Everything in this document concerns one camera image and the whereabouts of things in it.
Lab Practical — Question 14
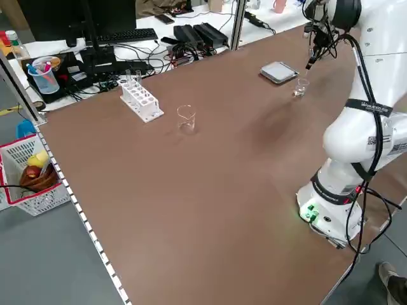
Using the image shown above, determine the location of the black keyboard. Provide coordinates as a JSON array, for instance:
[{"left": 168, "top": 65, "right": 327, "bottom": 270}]
[{"left": 95, "top": 27, "right": 159, "bottom": 44}]

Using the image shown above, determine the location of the small glass beaker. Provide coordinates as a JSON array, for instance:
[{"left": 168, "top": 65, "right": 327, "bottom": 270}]
[{"left": 292, "top": 78, "right": 311, "bottom": 98}]

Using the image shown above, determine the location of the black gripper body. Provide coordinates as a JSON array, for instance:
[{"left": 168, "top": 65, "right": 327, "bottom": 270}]
[{"left": 313, "top": 28, "right": 333, "bottom": 53}]

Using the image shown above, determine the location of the black monitor stand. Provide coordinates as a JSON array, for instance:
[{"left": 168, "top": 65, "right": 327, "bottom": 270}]
[{"left": 65, "top": 0, "right": 117, "bottom": 69}]

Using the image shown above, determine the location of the black cable of arm's foot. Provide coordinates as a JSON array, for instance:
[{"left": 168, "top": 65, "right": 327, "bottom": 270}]
[{"left": 319, "top": 186, "right": 403, "bottom": 305}]

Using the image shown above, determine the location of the blue bag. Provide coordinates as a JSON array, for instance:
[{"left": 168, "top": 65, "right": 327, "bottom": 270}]
[{"left": 15, "top": 119, "right": 36, "bottom": 140}]

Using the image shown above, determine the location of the yellow fruit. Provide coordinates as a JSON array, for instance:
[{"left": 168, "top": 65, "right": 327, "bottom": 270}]
[{"left": 27, "top": 151, "right": 49, "bottom": 168}]

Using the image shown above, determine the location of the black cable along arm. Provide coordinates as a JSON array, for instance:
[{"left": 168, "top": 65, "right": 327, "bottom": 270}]
[{"left": 303, "top": 18, "right": 392, "bottom": 182}]

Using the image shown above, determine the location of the black power adapter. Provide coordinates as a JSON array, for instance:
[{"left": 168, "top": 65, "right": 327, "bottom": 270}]
[{"left": 244, "top": 11, "right": 265, "bottom": 28}]

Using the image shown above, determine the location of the wooden bowl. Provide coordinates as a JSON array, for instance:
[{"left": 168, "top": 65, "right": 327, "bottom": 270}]
[{"left": 19, "top": 163, "right": 60, "bottom": 192}]

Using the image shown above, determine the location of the large glass beaker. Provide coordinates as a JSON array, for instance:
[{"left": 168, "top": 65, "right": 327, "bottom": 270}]
[{"left": 176, "top": 104, "right": 197, "bottom": 134}]

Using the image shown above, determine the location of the clear bottle with white cap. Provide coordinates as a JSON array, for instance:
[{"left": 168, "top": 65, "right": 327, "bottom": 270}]
[{"left": 4, "top": 30, "right": 32, "bottom": 61}]

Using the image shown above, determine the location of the black computer monitor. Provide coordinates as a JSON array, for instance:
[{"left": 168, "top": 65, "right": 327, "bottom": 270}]
[{"left": 17, "top": 0, "right": 137, "bottom": 42}]

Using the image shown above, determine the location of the aluminium frame post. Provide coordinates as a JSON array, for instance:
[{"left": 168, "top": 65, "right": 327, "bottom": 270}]
[
  {"left": 230, "top": 0, "right": 248, "bottom": 51},
  {"left": 0, "top": 50, "right": 48, "bottom": 125}
]

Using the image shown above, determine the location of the silver digital balance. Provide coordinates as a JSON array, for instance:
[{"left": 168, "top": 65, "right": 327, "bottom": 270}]
[{"left": 259, "top": 61, "right": 300, "bottom": 85}]

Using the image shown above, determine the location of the black power supply unit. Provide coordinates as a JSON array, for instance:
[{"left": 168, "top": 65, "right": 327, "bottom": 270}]
[
  {"left": 193, "top": 22, "right": 229, "bottom": 48},
  {"left": 173, "top": 24, "right": 204, "bottom": 51}
]

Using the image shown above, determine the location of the white slotted cable duct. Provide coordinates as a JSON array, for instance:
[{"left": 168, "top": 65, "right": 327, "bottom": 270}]
[{"left": 34, "top": 123, "right": 132, "bottom": 305}]

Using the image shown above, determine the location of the white basket with red rim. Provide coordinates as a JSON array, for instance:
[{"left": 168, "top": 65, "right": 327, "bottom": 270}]
[{"left": 0, "top": 133, "right": 72, "bottom": 217}]

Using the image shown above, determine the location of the white test tube rack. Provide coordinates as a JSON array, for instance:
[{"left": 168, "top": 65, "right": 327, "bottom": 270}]
[{"left": 120, "top": 78, "right": 165, "bottom": 123}]

